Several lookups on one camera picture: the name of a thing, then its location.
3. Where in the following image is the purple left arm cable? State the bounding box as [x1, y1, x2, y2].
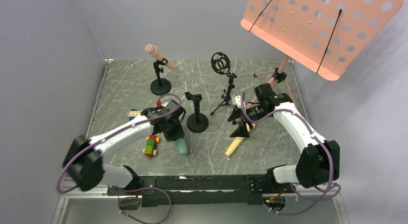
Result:
[56, 93, 183, 224]

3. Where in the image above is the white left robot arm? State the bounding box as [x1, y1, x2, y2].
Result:
[63, 100, 188, 191]

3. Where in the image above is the beige blue-wheeled toy car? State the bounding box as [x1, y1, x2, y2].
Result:
[127, 108, 142, 120]

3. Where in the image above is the cream yellow microphone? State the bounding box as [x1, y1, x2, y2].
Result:
[225, 137, 246, 159]

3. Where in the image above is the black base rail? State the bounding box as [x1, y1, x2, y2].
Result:
[107, 174, 290, 207]

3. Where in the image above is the black round-base mic stand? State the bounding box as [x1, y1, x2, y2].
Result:
[150, 58, 171, 95]
[185, 92, 209, 133]

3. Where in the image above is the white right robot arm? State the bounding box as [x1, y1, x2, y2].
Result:
[228, 83, 340, 188]

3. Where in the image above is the pink microphone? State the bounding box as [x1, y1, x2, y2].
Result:
[145, 44, 175, 69]

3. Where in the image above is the black tripod shock-mount stand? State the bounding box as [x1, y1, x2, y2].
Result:
[209, 52, 243, 117]

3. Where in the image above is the teal microphone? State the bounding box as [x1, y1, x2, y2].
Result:
[175, 138, 188, 156]

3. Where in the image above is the pink music stand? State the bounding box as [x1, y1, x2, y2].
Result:
[241, 0, 405, 121]

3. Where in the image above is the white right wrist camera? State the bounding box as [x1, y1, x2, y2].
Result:
[232, 95, 245, 110]

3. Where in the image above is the colourful brick toy car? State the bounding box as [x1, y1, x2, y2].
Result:
[142, 135, 161, 159]

